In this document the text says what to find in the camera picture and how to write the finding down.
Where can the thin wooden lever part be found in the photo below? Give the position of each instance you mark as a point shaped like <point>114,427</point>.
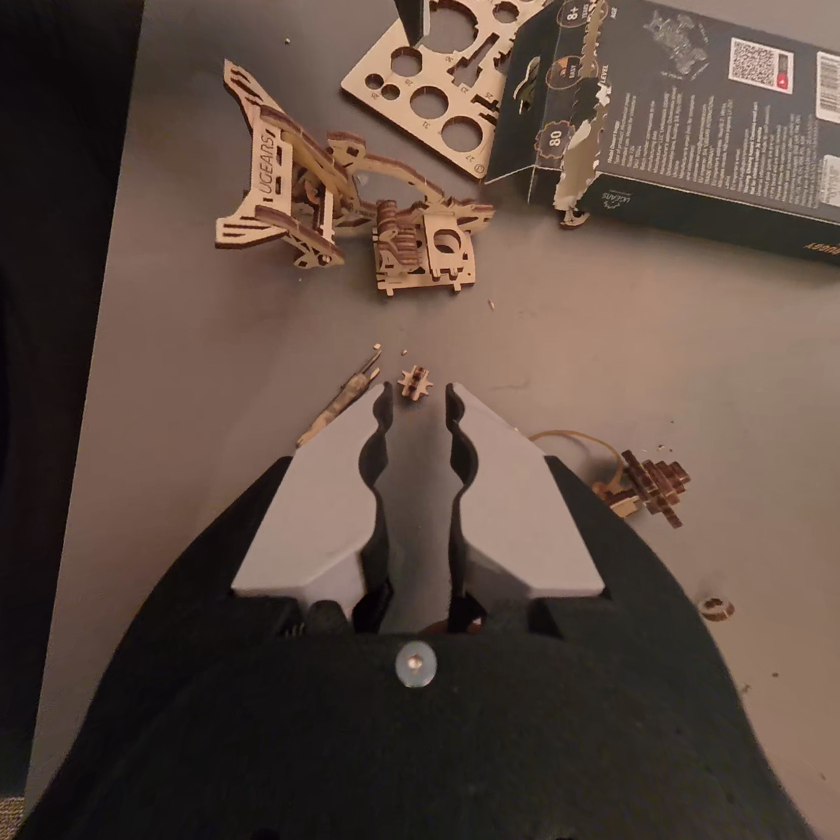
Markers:
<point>341,400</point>

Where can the small wooden cross gear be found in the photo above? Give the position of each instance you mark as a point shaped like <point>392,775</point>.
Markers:
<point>417,384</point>

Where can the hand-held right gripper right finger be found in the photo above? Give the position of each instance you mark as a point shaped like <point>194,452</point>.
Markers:
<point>525,525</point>

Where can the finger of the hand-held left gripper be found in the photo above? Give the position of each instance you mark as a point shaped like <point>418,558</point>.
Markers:
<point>410,16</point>

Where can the person's dark clothing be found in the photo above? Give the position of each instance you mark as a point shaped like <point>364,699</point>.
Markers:
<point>52,328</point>

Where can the laser-cut plywood part sheet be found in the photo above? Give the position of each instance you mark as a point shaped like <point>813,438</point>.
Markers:
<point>491,131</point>

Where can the black cardboard box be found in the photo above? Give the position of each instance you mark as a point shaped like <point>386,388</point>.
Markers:
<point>689,131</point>

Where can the wooden piece with cross mark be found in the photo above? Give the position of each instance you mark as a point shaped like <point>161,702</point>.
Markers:
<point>576,218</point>

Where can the stepped wooden gear stack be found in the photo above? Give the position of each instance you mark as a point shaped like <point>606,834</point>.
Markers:
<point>656,485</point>

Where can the wooden buggy model assembly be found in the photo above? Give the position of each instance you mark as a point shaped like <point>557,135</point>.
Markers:
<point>269,164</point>

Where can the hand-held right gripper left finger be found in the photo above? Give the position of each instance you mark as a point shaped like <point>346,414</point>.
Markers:
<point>308,525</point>

